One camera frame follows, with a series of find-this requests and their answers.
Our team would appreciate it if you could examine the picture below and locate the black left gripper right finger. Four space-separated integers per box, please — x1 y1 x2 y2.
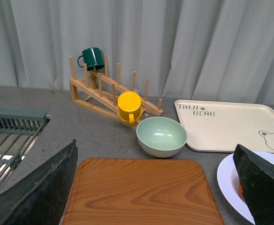
233 144 274 225

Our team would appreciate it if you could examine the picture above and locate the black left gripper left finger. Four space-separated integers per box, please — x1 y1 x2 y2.
0 140 78 225

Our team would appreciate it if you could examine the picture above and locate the orange fruit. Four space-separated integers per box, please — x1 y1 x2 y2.
238 183 243 196

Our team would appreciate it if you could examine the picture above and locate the white ridged deep plate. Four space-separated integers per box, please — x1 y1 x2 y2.
217 151 274 224

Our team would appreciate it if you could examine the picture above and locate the brown wooden cutting board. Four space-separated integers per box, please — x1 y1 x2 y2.
62 158 223 225

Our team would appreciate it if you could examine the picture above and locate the green sink drying rack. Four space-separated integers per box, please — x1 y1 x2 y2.
0 108 50 191

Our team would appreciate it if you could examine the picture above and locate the beige bear tray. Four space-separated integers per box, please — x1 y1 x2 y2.
175 99 274 153

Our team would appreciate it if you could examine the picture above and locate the light green bowl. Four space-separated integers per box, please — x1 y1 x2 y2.
136 117 188 158

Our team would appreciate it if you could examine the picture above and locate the wooden dish rack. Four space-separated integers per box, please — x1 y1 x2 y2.
68 54 163 127

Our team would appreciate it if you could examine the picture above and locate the yellow mug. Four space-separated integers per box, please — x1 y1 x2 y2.
117 91 142 126

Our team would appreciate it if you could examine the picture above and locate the dark green mug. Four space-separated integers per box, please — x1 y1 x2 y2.
77 47 105 71

